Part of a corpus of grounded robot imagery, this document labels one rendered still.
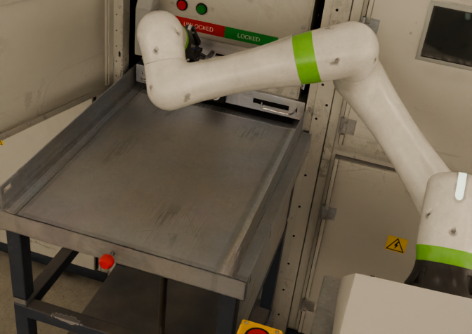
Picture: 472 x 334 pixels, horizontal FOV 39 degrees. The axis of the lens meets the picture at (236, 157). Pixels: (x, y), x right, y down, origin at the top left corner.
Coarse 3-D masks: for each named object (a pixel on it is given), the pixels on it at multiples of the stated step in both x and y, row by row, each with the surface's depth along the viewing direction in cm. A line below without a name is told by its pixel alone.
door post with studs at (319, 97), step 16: (336, 0) 175; (336, 16) 177; (320, 96) 190; (320, 112) 193; (304, 128) 197; (320, 128) 195; (320, 144) 198; (304, 176) 205; (304, 192) 208; (304, 208) 211; (304, 224) 214; (288, 272) 226; (288, 288) 230; (288, 304) 233
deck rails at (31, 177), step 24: (120, 96) 203; (96, 120) 190; (48, 144) 166; (72, 144) 179; (288, 144) 177; (24, 168) 157; (48, 168) 168; (0, 192) 150; (24, 192) 159; (264, 192) 158; (240, 240) 152; (240, 264) 145
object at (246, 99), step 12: (228, 96) 203; (240, 96) 202; (252, 96) 200; (264, 96) 199; (276, 96) 198; (300, 96) 200; (252, 108) 202; (276, 108) 200; (288, 108) 199; (300, 108) 198
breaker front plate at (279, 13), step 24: (168, 0) 194; (192, 0) 192; (216, 0) 190; (240, 0) 188; (264, 0) 186; (288, 0) 184; (312, 0) 182; (216, 24) 194; (240, 24) 191; (264, 24) 189; (288, 24) 187; (288, 96) 198
